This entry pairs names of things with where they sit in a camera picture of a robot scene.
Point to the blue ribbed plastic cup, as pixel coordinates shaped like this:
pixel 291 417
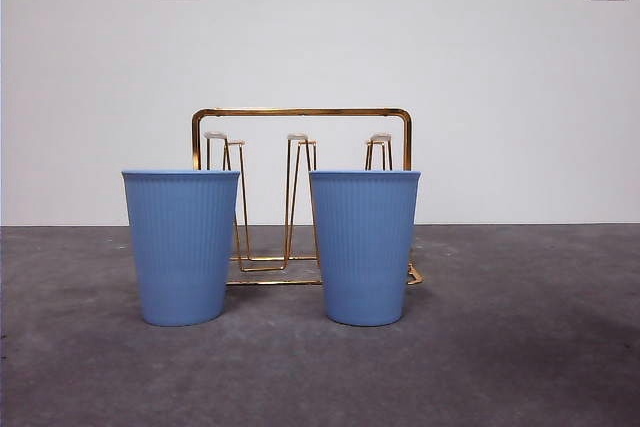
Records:
pixel 365 247
pixel 180 247

